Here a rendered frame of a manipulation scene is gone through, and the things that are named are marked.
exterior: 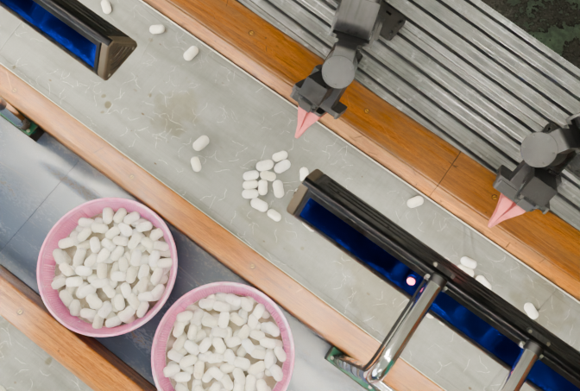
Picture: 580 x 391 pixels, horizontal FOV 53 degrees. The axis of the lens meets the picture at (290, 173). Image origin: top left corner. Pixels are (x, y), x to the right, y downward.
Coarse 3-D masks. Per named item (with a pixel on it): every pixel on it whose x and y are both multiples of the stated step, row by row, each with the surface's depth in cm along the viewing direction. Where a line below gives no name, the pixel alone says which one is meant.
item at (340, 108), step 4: (300, 80) 111; (304, 80) 112; (296, 84) 108; (300, 84) 110; (292, 88) 109; (296, 88) 108; (320, 104) 107; (340, 104) 111; (324, 108) 108; (328, 108) 107; (332, 108) 108; (336, 108) 108; (340, 108) 110; (344, 108) 111; (328, 112) 108; (332, 112) 107; (336, 112) 107; (340, 112) 108; (332, 116) 108; (336, 116) 107
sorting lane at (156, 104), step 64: (128, 0) 129; (64, 64) 125; (128, 64) 125; (192, 64) 126; (128, 128) 121; (192, 128) 122; (256, 128) 122; (320, 128) 123; (192, 192) 118; (384, 192) 120; (320, 256) 116; (448, 256) 117; (512, 256) 117; (384, 320) 113; (576, 320) 114; (448, 384) 110
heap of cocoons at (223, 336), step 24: (192, 312) 113; (216, 312) 114; (240, 312) 113; (264, 312) 113; (192, 336) 111; (216, 336) 112; (240, 336) 111; (264, 336) 112; (168, 360) 111; (192, 360) 110; (216, 360) 110; (240, 360) 110; (264, 360) 111; (192, 384) 110; (216, 384) 109; (240, 384) 109; (264, 384) 109
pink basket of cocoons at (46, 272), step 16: (80, 208) 114; (96, 208) 116; (112, 208) 117; (128, 208) 117; (144, 208) 114; (64, 224) 114; (160, 224) 115; (48, 240) 112; (48, 256) 113; (176, 256) 112; (48, 272) 113; (176, 272) 111; (48, 288) 112; (48, 304) 109; (160, 304) 110; (64, 320) 109; (80, 320) 112; (144, 320) 109; (96, 336) 108; (112, 336) 108
